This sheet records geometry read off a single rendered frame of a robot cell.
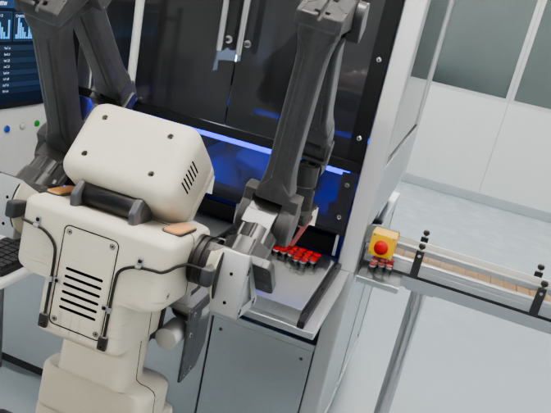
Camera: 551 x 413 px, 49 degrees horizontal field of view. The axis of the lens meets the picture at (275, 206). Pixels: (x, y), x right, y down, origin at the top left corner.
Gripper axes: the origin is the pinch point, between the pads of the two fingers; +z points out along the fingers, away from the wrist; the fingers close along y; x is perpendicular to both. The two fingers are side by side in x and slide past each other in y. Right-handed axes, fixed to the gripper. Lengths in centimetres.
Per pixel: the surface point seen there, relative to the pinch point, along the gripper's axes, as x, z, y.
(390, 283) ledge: -23, 21, 40
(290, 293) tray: 0.3, 20.2, 13.1
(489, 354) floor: -78, 112, 187
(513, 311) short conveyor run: -59, 22, 49
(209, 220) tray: 38, 20, 42
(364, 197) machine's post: -9.4, -2.9, 38.6
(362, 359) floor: -16, 111, 137
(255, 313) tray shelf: 4.7, 20.3, -1.8
